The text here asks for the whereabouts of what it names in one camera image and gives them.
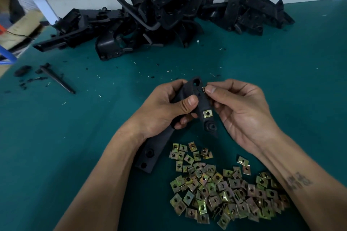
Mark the pile of brass clip nuts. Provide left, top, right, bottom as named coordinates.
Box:
left=168, top=141, right=291, bottom=225

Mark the person's left hand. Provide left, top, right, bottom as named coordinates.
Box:
left=124, top=79, right=200, bottom=142

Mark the black plastic bracket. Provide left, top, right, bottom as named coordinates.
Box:
left=133, top=77, right=219, bottom=175

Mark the black bag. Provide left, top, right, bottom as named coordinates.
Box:
left=8, top=0, right=25, bottom=23

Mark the person's left forearm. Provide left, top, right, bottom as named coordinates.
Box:
left=54, top=128, right=144, bottom=231

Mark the thin black plastic strip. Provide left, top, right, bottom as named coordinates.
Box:
left=37, top=64, right=77, bottom=95

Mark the pile of black plastic brackets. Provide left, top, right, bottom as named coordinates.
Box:
left=34, top=0, right=295, bottom=61

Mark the green table cloth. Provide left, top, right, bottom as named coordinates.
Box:
left=0, top=0, right=347, bottom=231

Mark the person's right hand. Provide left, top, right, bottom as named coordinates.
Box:
left=204, top=79, right=283, bottom=156

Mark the brown cardboard piece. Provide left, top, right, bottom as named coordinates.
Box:
left=0, top=10, right=45, bottom=50

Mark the blue metal frame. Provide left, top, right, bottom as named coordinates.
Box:
left=0, top=45, right=17, bottom=65

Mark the person's right forearm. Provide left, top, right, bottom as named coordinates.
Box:
left=257, top=133, right=347, bottom=231

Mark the small black plastic scrap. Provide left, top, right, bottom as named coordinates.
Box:
left=14, top=65, right=32, bottom=77

